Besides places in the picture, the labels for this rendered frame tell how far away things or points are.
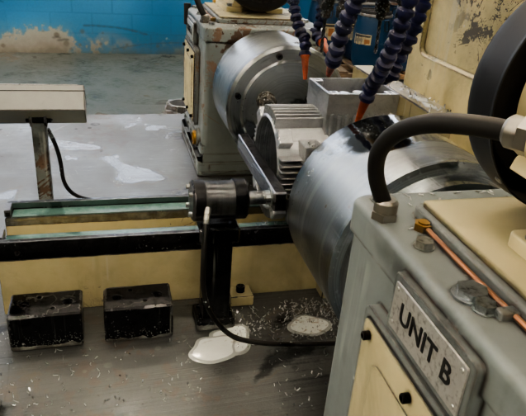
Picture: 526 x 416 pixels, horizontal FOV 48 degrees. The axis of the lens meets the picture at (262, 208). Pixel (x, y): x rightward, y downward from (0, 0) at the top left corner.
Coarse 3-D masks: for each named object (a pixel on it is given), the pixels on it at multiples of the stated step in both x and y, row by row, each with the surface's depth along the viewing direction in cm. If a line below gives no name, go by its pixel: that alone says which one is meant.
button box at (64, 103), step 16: (0, 96) 103; (16, 96) 104; (32, 96) 105; (48, 96) 105; (64, 96) 106; (80, 96) 107; (0, 112) 104; (16, 112) 104; (32, 112) 105; (48, 112) 106; (64, 112) 107; (80, 112) 107
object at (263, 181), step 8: (240, 136) 105; (248, 136) 105; (240, 144) 104; (248, 144) 101; (240, 152) 104; (248, 152) 99; (256, 152) 98; (248, 160) 99; (256, 160) 95; (264, 160) 95; (256, 168) 94; (264, 168) 92; (256, 176) 94; (264, 176) 90; (272, 176) 90; (264, 184) 89; (272, 184) 87; (280, 184) 87; (272, 192) 85; (280, 192) 85; (272, 200) 85; (280, 200) 85; (272, 208) 85; (280, 208) 85
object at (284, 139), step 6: (258, 108) 101; (258, 114) 102; (282, 132) 90; (288, 132) 90; (276, 138) 91; (282, 138) 90; (288, 138) 90; (282, 144) 90; (288, 144) 90; (270, 210) 97; (270, 216) 97; (276, 216) 96; (282, 216) 96
